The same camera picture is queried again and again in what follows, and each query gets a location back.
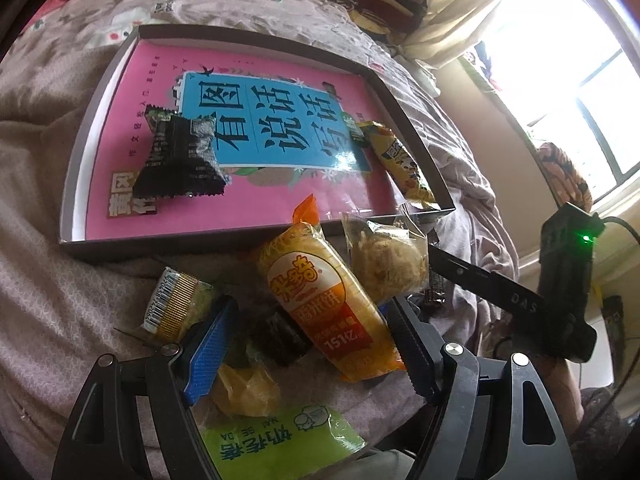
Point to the window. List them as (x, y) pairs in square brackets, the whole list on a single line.
[(565, 60)]

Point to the clear meat floss pastry packet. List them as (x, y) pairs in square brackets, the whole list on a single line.
[(385, 255)]

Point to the orange rice cake packet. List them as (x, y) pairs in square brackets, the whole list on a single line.
[(320, 290)]

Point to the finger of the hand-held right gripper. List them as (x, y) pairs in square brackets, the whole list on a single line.
[(480, 280)]

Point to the yellow cartoon snack packet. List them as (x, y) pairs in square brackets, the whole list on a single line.
[(395, 160)]

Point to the printed grey quilt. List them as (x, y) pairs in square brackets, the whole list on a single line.
[(50, 285)]

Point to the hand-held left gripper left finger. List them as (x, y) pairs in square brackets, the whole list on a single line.
[(206, 355)]

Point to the black snack packet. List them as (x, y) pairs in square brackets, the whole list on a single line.
[(180, 160)]

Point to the small green barcode snack packet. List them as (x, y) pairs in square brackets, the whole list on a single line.
[(170, 305)]

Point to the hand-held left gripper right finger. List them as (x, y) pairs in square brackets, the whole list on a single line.
[(412, 355)]

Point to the person's right forearm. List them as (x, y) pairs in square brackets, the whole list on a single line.
[(567, 390)]

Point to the pink book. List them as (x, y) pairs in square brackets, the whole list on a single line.
[(135, 110)]

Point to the grey cardboard tray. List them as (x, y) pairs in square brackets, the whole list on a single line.
[(102, 125)]

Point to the cream curtain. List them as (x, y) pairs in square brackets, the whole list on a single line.
[(450, 15)]

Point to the orange patterned cushion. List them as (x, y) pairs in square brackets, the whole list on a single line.
[(562, 175)]

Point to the small dark snack packet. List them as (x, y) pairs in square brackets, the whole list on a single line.
[(280, 337)]

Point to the yellow crumpled snack wrapper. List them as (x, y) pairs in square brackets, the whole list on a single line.
[(245, 390)]

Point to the small brown snack packet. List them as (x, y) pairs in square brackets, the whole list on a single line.
[(434, 290)]

